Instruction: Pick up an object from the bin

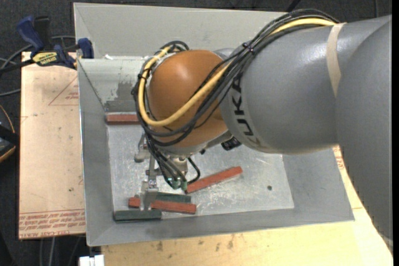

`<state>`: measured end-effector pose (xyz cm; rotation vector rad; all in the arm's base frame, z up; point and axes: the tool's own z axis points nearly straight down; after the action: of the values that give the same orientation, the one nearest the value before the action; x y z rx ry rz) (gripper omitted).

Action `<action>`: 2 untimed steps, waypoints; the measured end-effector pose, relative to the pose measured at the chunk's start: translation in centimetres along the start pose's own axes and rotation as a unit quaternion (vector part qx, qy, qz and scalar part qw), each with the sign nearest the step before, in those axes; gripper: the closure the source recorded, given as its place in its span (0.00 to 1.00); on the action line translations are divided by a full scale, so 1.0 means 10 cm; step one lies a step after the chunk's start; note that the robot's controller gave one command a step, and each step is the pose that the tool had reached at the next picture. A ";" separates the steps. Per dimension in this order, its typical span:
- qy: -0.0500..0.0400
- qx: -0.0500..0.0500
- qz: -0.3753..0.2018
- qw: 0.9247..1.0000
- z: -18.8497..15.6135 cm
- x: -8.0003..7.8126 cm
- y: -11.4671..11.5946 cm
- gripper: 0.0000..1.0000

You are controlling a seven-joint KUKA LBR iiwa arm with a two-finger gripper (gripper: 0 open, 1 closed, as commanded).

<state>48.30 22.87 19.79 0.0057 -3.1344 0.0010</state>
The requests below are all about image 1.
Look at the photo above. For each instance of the black cylinder on white bracket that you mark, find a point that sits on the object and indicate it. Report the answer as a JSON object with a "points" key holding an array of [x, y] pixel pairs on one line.
{"points": [[231, 143]]}

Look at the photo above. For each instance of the brown cardboard board, red print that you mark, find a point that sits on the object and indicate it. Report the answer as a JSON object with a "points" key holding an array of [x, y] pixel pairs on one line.
{"points": [[51, 146]]}

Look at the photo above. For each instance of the dark green flat block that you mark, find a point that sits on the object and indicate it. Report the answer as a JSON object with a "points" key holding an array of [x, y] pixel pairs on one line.
{"points": [[174, 197], [134, 215]]}

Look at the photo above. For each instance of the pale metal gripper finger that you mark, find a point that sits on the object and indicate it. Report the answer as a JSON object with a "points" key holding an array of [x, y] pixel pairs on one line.
{"points": [[145, 201], [154, 196]]}

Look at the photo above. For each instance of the red-brown flat block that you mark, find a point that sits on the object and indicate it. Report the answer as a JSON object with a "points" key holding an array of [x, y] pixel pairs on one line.
{"points": [[215, 179], [121, 118], [174, 207]]}

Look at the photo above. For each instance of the grey metal bin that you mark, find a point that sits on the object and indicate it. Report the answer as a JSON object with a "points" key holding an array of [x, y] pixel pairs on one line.
{"points": [[237, 193]]}

